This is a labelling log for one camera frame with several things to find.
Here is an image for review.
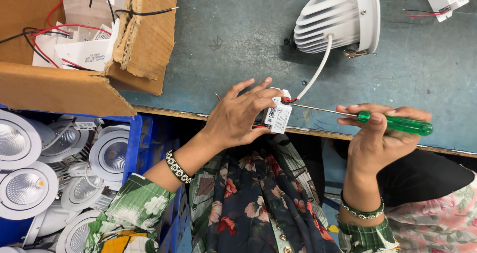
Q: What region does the green bangle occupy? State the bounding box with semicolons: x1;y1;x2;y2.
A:
339;191;385;220

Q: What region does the person's left hand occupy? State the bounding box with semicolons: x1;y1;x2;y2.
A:
203;77;284;149

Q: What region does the green handled screwdriver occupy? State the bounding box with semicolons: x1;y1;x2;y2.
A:
292;103;434;136

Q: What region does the heap of white downlights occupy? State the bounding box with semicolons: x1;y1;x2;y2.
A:
0;109;131;253

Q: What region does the dark floral scarf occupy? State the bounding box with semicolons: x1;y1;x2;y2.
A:
188;133;343;253

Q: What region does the black and white beaded bracelet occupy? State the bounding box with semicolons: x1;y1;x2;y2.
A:
165;149;195;185

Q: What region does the blue plastic crate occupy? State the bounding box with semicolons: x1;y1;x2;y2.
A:
0;103;191;253

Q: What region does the cardboard carton of driver boxes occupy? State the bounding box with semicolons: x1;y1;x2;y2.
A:
0;0;180;118

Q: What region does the white finned downlight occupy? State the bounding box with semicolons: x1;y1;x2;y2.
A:
284;0;381;59

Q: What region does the person's right hand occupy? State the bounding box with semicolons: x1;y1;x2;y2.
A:
335;103;433;173

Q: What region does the white downlight cable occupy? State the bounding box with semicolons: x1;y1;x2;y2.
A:
295;34;334;101

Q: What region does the pink floral fabric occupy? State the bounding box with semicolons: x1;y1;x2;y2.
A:
384;170;477;253

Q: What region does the green floral sleeve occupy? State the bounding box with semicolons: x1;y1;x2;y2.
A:
336;216;402;253
83;173;176;253

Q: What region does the black fabric bundle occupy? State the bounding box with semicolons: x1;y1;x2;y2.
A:
376;149;475;209

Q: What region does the white LED driver box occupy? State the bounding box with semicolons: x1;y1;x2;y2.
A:
261;87;293;134

